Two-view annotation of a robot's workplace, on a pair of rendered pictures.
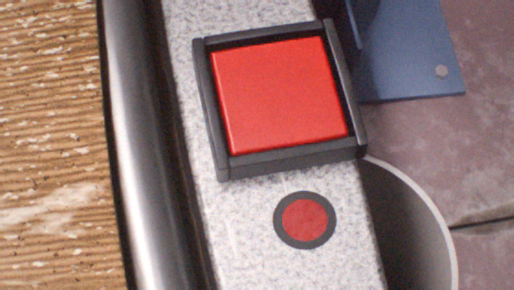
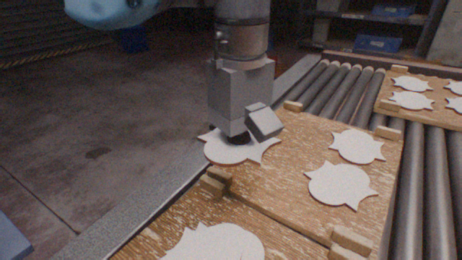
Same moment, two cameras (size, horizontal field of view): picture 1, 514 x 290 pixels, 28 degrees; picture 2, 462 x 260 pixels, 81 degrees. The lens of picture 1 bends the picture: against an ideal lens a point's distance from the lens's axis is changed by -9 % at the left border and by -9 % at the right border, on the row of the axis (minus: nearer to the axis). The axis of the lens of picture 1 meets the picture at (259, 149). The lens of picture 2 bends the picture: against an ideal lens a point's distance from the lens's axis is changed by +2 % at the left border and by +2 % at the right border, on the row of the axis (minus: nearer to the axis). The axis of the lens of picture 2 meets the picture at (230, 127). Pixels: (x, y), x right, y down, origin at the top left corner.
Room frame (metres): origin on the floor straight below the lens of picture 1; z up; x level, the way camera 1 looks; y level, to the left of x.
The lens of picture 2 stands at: (0.70, 0.52, 1.34)
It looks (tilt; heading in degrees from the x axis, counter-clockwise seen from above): 32 degrees down; 230
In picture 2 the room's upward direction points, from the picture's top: straight up
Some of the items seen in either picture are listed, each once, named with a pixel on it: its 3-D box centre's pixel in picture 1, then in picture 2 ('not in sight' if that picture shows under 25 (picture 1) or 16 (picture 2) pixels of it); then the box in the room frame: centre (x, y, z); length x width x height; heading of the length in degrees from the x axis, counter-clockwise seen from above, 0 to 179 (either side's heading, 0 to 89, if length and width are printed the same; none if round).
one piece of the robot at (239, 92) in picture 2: not in sight; (247, 94); (0.44, 0.25, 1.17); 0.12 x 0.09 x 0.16; 87
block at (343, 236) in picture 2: not in sight; (351, 240); (0.37, 0.44, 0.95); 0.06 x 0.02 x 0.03; 106
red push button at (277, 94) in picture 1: (277, 97); not in sight; (0.27, -0.01, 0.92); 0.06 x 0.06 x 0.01; 18
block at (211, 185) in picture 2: not in sight; (212, 185); (0.47, 0.19, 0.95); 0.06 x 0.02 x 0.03; 104
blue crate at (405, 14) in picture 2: not in sight; (393, 9); (-3.90, -1.22, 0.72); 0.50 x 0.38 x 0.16; 98
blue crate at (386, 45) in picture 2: not in sight; (377, 40); (-3.87, -1.31, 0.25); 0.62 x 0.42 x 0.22; 113
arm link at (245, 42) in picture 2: not in sight; (239, 37); (0.44, 0.23, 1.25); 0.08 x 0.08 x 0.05
